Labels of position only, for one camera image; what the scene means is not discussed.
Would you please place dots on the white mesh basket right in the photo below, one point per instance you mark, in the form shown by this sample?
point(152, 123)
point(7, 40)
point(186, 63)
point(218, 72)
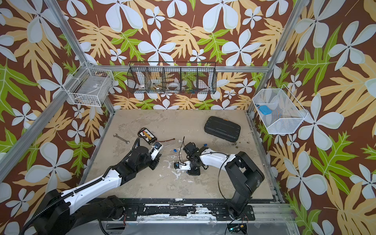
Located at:
point(287, 112)

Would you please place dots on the black battery charging board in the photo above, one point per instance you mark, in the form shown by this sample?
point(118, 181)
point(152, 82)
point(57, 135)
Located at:
point(145, 134)

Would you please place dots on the black wire basket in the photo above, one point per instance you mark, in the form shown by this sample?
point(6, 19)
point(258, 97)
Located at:
point(172, 77)

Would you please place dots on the blue object in basket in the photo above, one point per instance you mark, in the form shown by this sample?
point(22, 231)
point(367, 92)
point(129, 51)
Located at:
point(265, 110)

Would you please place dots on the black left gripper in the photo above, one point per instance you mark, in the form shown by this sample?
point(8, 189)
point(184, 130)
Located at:
point(155, 161)

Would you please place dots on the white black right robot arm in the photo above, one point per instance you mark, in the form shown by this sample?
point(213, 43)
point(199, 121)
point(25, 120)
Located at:
point(244, 174)

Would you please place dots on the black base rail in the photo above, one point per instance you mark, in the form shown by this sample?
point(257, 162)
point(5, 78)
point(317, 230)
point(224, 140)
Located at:
point(175, 209)

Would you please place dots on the silver open-end wrench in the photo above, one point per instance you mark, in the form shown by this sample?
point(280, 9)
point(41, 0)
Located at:
point(120, 138)

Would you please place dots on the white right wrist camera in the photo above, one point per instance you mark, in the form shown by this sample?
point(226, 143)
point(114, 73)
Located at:
point(182, 166)

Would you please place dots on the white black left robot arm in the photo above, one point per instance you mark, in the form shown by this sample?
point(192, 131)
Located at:
point(61, 212)

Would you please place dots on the black plastic case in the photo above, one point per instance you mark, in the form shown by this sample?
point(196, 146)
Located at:
point(223, 129)

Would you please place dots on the white wire basket left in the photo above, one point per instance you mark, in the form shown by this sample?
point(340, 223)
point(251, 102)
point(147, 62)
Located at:
point(89, 85)

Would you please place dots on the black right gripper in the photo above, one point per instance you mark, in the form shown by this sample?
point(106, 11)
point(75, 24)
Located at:
point(193, 172)

